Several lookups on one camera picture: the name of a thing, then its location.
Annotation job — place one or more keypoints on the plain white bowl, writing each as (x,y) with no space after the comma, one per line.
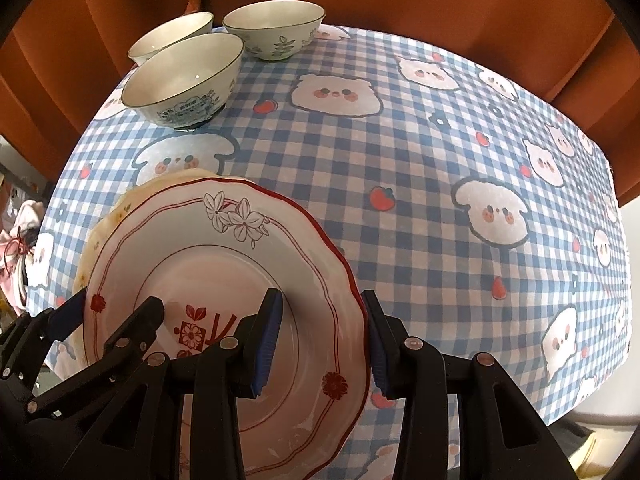
(165,35)

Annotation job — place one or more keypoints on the blue print white bowl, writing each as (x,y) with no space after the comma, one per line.
(175,75)

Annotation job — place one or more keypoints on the scalloped yellow floral plate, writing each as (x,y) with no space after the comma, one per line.
(112,215)

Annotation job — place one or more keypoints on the blue checked bear tablecloth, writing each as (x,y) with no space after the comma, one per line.
(400,160)

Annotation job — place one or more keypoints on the pink white cloth pile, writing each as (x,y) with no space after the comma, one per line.
(20,250)

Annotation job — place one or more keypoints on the leaf pattern white bowl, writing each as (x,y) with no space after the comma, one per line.
(275,25)

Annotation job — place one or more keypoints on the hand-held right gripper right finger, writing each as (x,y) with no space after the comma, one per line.
(377,350)

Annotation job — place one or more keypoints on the red patterned scalloped plate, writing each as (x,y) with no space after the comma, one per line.
(210,270)

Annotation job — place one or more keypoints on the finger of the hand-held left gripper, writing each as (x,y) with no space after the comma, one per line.
(135,330)
(67,312)

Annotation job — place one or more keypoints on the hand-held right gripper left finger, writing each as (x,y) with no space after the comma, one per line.
(265,345)

